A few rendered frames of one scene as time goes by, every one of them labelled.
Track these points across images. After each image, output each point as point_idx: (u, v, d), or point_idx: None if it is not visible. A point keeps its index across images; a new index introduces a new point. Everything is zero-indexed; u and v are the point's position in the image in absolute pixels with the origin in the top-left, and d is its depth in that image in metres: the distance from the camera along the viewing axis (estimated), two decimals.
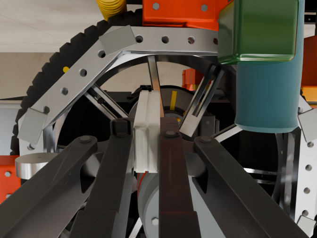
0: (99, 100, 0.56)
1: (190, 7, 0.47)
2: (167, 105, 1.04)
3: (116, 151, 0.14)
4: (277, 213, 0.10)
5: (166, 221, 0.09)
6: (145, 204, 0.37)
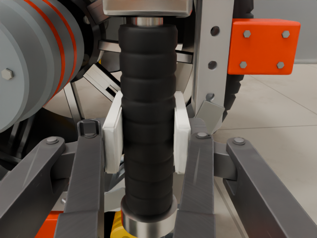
0: None
1: (43, 229, 0.48)
2: (104, 53, 0.91)
3: (87, 152, 0.13)
4: (304, 221, 0.09)
5: (182, 220, 0.09)
6: (29, 94, 0.26)
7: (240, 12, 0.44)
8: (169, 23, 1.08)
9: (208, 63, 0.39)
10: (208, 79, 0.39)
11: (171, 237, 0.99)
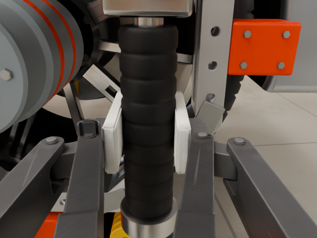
0: None
1: (42, 230, 0.48)
2: None
3: (87, 152, 0.13)
4: (304, 221, 0.09)
5: (182, 220, 0.09)
6: (28, 95, 0.25)
7: (241, 12, 0.44)
8: None
9: (208, 64, 0.38)
10: (208, 80, 0.39)
11: (171, 237, 0.99)
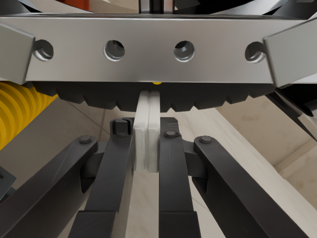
0: None
1: None
2: None
3: (116, 151, 0.14)
4: (277, 213, 0.10)
5: (166, 221, 0.09)
6: None
7: None
8: None
9: None
10: None
11: None
